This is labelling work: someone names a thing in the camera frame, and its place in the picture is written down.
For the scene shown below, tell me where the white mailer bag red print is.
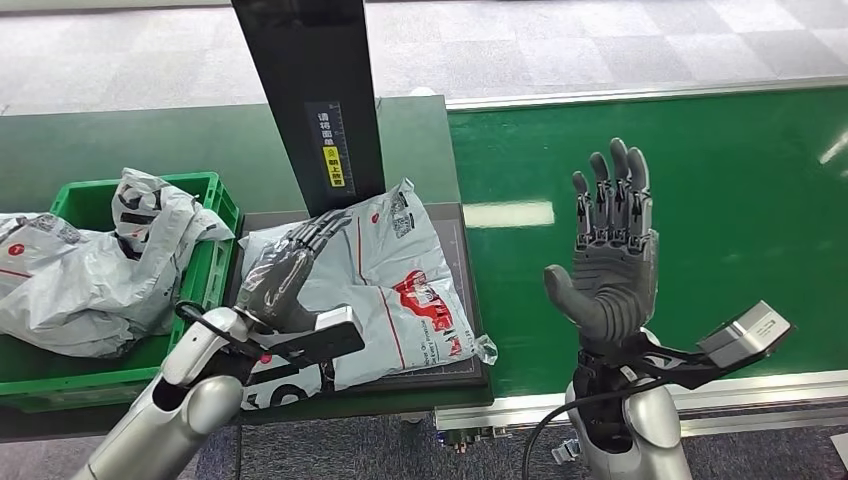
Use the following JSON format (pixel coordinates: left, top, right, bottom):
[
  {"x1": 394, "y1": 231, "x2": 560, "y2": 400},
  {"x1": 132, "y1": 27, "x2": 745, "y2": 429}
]
[{"x1": 238, "y1": 178, "x2": 498, "y2": 412}]

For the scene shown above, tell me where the thin aluminium conveyor rail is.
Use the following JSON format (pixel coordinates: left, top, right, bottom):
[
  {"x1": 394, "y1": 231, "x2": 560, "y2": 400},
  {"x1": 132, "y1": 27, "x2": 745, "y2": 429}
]
[{"x1": 445, "y1": 75, "x2": 848, "y2": 111}]

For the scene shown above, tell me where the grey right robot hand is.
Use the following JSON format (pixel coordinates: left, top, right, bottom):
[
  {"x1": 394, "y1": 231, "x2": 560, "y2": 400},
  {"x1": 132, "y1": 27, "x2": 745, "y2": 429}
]
[{"x1": 544, "y1": 137, "x2": 660, "y2": 346}]

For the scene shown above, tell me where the green conveyor belt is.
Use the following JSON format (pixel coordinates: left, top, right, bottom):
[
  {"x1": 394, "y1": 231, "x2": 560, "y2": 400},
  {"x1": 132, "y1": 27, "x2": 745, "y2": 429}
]
[{"x1": 448, "y1": 87, "x2": 848, "y2": 399}]

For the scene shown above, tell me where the flat white mailer bag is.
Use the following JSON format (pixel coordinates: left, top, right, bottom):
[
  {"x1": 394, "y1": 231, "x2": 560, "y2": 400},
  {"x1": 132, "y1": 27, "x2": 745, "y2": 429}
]
[{"x1": 0, "y1": 213, "x2": 91, "y2": 299}]

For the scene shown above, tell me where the green plastic crate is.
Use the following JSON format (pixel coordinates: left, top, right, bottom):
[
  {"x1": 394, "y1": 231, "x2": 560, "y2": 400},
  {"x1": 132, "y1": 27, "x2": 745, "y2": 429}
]
[{"x1": 0, "y1": 172, "x2": 241, "y2": 413}]

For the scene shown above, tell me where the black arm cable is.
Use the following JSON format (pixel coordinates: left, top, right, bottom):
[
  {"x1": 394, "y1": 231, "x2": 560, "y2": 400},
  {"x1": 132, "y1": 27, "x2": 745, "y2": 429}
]
[
  {"x1": 174, "y1": 301, "x2": 266, "y2": 362},
  {"x1": 521, "y1": 377, "x2": 670, "y2": 480}
]

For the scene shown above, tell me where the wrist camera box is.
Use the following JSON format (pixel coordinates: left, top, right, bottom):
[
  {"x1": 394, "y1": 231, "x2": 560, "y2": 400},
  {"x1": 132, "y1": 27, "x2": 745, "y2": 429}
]
[
  {"x1": 696, "y1": 301, "x2": 794, "y2": 371},
  {"x1": 268, "y1": 305, "x2": 367, "y2": 371}
]

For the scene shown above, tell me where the crumpled white mailer bag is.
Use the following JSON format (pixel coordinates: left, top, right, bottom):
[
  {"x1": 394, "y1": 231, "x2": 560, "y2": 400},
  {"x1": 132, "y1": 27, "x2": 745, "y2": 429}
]
[{"x1": 0, "y1": 167, "x2": 236, "y2": 360}]

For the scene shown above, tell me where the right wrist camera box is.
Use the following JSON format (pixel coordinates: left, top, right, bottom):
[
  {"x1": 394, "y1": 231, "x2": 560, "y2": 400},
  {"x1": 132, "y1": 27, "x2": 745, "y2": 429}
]
[{"x1": 696, "y1": 301, "x2": 794, "y2": 371}]

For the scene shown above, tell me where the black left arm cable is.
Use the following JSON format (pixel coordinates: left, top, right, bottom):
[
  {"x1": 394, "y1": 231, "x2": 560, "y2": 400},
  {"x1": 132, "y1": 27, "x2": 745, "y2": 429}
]
[{"x1": 174, "y1": 301, "x2": 266, "y2": 362}]

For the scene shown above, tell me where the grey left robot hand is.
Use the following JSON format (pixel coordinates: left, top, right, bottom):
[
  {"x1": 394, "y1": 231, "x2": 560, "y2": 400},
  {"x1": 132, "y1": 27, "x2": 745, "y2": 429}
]
[{"x1": 235, "y1": 210, "x2": 354, "y2": 335}]

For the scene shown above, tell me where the wide aluminium conveyor rail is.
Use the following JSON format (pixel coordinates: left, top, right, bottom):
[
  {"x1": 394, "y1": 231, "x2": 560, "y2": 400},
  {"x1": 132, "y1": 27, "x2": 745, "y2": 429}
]
[{"x1": 435, "y1": 369, "x2": 848, "y2": 435}]

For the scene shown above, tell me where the metal bracket under conveyor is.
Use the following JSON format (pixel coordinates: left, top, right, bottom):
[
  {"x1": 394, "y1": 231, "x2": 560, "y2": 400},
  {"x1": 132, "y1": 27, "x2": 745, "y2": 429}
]
[{"x1": 437, "y1": 427, "x2": 515, "y2": 456}]

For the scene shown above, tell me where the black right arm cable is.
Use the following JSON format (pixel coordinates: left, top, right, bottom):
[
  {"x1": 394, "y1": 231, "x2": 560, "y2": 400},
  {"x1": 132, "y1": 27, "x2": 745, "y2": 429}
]
[{"x1": 521, "y1": 377, "x2": 670, "y2": 480}]

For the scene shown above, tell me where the black scanner base plate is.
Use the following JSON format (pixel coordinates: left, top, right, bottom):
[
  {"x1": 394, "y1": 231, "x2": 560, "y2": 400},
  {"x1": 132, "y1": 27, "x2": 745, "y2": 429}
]
[{"x1": 225, "y1": 201, "x2": 490, "y2": 397}]

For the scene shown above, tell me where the black scanner column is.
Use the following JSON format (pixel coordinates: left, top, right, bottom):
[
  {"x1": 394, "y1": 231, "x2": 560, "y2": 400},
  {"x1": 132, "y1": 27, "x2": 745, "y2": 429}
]
[{"x1": 230, "y1": 0, "x2": 387, "y2": 219}]

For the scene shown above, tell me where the metal clamp under conveyor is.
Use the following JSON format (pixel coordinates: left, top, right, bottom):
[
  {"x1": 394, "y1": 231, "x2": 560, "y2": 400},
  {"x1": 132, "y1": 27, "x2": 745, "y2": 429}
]
[{"x1": 551, "y1": 433, "x2": 584, "y2": 466}]

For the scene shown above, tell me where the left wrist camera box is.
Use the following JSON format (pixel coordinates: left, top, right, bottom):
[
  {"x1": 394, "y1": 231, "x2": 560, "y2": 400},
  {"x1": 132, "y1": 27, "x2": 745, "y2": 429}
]
[{"x1": 268, "y1": 305, "x2": 367, "y2": 371}]

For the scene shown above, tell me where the black and yellow column label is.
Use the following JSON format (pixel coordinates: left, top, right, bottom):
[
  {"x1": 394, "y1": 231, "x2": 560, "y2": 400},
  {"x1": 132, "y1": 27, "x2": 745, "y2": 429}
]
[{"x1": 304, "y1": 100, "x2": 356, "y2": 199}]

